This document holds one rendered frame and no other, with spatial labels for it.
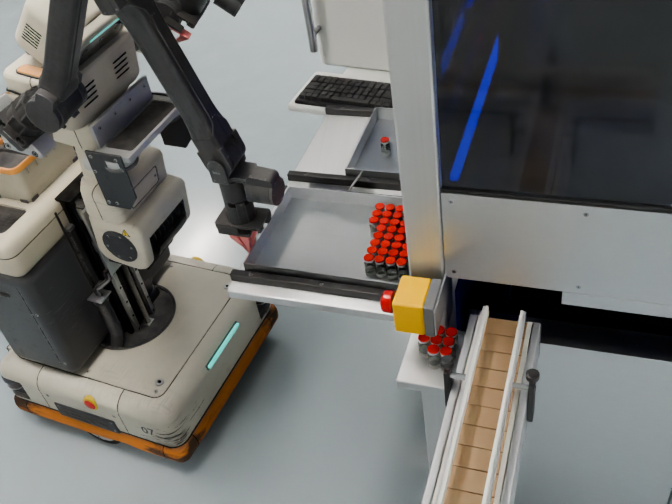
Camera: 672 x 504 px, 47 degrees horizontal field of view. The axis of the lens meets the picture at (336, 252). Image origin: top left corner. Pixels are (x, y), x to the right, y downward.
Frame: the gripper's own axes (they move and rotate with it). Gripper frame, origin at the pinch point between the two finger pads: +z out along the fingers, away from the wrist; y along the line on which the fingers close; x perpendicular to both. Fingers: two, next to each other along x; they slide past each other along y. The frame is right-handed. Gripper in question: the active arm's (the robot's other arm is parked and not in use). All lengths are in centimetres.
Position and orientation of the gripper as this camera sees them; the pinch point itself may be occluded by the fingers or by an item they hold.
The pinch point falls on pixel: (251, 248)
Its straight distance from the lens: 165.4
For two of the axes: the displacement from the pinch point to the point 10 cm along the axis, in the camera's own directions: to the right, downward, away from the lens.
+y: 9.4, 1.2, -3.1
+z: 1.2, 7.3, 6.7
